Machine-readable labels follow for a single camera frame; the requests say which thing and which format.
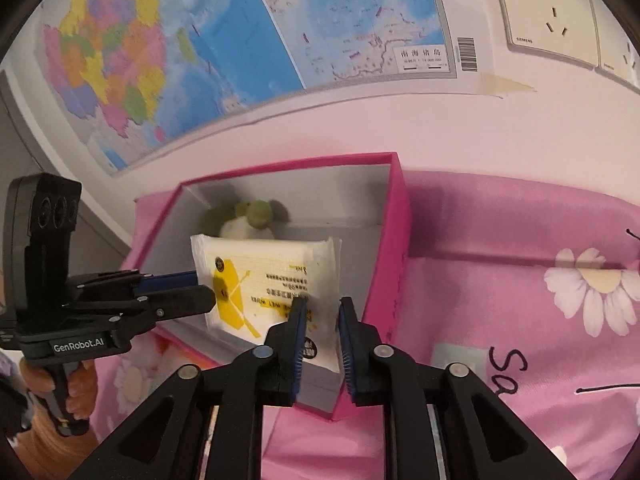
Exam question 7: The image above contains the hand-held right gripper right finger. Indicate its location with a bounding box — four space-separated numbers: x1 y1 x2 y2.
337 296 576 480

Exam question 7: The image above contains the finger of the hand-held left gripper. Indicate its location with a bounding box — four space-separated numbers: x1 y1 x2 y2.
75 284 217 333
72 269 200 297

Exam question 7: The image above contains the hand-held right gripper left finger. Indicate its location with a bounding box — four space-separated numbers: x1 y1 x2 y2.
92 296 308 480

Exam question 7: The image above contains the white tissue packet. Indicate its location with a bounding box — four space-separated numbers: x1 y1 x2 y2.
190 232 343 376

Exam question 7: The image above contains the pink cardboard box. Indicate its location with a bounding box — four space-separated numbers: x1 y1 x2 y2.
134 151 413 423

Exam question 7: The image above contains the person's left forearm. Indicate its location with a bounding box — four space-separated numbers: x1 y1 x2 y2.
12 407 103 480

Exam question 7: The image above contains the person's left hand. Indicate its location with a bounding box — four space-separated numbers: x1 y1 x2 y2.
19 357 99 423

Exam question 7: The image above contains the green plush turtle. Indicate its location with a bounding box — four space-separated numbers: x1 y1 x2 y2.
200 200 291 241

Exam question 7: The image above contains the pink floral bed sheet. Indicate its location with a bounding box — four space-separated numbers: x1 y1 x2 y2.
92 170 640 480

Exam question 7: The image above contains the beige tape strip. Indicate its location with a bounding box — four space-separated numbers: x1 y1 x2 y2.
480 74 538 98

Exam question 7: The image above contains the colourful wall map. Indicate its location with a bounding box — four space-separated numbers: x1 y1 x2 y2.
35 0 478 176

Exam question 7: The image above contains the white wall socket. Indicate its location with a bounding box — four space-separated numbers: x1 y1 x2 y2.
592 0 640 86
487 0 601 68

